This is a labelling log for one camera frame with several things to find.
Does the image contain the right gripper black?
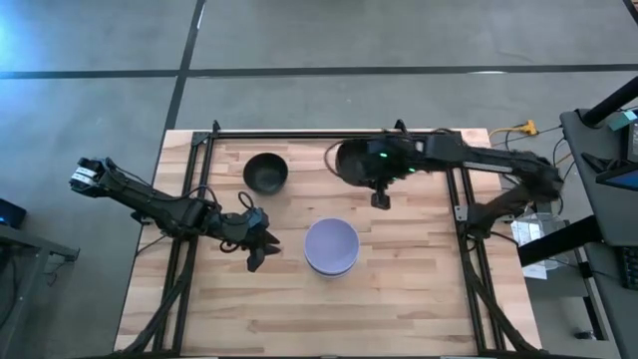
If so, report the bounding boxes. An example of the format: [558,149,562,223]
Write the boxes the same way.
[356,133,433,210]

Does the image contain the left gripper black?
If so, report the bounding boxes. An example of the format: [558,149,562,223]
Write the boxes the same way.
[217,205,281,273]

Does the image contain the black bowl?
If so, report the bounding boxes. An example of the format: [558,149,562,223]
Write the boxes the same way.
[242,152,290,196]
[334,139,373,186]

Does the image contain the lavender bowl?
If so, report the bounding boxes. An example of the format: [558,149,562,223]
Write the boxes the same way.
[303,217,361,274]

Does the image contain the white paper sheet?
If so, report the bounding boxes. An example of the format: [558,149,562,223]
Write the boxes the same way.
[510,211,564,280]

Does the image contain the black beam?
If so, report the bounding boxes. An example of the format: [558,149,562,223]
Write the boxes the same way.
[516,214,602,267]

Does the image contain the grey metal side table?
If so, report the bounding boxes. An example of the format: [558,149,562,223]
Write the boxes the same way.
[0,223,81,359]

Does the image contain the grey desk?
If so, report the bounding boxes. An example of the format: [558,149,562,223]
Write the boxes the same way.
[560,108,638,359]

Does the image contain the black pole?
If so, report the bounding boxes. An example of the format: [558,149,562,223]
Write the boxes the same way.
[580,74,638,127]

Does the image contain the laptop with blue screen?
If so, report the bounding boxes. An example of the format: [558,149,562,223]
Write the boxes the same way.
[580,152,638,192]

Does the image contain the dark device with blue light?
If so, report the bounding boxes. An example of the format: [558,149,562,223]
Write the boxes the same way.
[0,197,28,229]

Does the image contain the teal box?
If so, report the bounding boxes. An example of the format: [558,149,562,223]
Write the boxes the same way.
[607,110,638,132]

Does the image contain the dark monitor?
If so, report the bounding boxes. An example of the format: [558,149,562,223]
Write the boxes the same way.
[626,122,638,164]

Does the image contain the black keyboard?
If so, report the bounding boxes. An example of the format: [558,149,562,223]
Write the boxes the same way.
[619,245,638,291]

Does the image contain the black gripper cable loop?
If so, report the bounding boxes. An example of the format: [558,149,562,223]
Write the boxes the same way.
[323,141,346,177]

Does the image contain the black aluminium table frame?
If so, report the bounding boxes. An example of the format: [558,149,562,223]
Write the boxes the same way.
[119,119,544,358]

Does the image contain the yellow cable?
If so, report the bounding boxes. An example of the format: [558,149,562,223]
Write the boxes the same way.
[488,126,524,146]

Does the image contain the grey desk leg rail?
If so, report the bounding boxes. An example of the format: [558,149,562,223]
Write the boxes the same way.
[572,246,612,343]

